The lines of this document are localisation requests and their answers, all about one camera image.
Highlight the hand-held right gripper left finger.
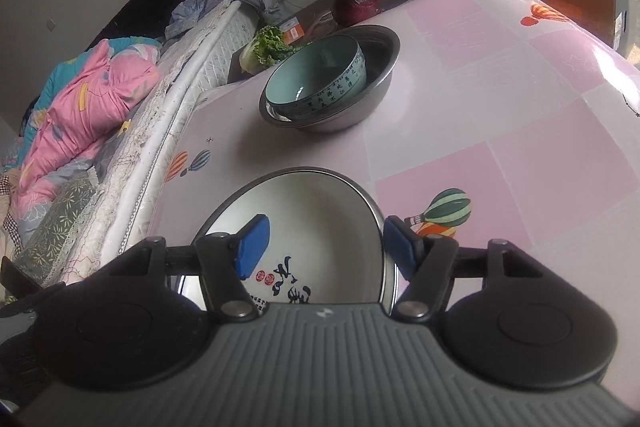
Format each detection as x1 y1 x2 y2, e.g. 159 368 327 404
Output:
112 214 271 320

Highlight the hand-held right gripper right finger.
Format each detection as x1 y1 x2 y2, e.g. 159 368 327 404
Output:
382 215 543 320

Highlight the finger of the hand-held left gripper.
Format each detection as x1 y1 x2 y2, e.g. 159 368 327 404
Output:
0 256 46 303

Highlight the large stainless steel plate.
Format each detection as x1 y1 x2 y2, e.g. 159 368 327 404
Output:
177 166 401 308

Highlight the medium stainless steel plate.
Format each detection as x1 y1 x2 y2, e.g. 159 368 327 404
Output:
192 167 388 303

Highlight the stainless steel bowl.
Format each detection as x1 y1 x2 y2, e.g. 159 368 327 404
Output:
260 25 401 122
258 25 402 134

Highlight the teal ceramic bowl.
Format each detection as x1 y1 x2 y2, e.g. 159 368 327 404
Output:
264 35 367 120

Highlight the green floral pillow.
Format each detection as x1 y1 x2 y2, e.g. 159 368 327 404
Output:
15 172 106 278

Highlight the white quilted mattress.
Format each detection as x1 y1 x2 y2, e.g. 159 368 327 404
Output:
15 2 271 288

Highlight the pink quilt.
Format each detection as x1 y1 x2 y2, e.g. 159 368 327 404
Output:
10 36 163 228

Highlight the napa cabbage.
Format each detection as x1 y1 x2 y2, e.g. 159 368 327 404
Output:
239 24 296 74

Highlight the dark side table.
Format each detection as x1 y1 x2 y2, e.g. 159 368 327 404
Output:
227 0 441 82

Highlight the purple onion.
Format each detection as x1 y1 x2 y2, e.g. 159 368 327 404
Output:
331 0 378 28

